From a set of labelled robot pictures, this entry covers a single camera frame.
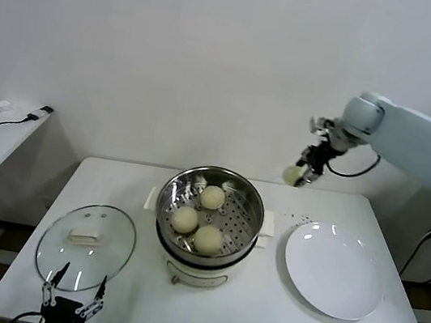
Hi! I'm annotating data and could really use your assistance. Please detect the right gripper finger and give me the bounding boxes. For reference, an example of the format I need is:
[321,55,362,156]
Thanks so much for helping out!
[297,167,320,190]
[295,151,312,171]

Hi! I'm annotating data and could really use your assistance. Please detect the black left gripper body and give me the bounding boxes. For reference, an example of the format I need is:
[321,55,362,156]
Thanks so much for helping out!
[38,292,90,323]

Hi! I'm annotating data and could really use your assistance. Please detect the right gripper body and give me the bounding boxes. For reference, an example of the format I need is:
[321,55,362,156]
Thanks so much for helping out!
[300,137,344,176]

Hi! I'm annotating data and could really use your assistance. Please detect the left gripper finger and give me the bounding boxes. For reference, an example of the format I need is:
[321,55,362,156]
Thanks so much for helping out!
[39,258,71,308]
[76,271,111,321]

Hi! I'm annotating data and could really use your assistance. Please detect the white steamed baozi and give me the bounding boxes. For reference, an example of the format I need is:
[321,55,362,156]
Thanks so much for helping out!
[281,162,308,189]
[169,203,202,236]
[198,183,228,213]
[191,223,225,257]

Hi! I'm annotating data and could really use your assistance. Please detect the glass pot lid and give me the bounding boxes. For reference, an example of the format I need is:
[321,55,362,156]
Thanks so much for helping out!
[30,194,142,302]

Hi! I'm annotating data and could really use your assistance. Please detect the stainless steel steamer pot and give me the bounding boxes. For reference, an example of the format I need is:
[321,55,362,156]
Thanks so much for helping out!
[138,157,284,268]

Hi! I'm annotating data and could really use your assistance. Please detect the scattered dark crumbs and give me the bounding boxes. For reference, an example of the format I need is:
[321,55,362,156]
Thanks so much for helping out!
[280,208,314,225]

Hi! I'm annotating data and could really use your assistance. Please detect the white round plate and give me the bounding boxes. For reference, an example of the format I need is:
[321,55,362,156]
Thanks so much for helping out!
[275,216,394,323]

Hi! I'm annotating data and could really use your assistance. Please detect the crumpled white tissue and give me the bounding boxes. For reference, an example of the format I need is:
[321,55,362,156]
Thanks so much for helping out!
[0,98,19,115]

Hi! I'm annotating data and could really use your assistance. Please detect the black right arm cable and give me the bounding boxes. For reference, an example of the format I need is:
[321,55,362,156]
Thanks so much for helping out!
[326,147,382,182]

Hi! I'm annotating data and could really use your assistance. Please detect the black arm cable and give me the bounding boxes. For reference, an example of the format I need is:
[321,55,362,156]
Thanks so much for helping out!
[326,147,382,182]
[11,308,49,323]

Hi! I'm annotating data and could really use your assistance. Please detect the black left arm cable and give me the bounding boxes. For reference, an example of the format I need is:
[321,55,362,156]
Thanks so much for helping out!
[11,308,49,323]

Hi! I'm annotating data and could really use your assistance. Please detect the black desk cable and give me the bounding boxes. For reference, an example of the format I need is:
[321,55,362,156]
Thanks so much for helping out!
[0,98,55,140]

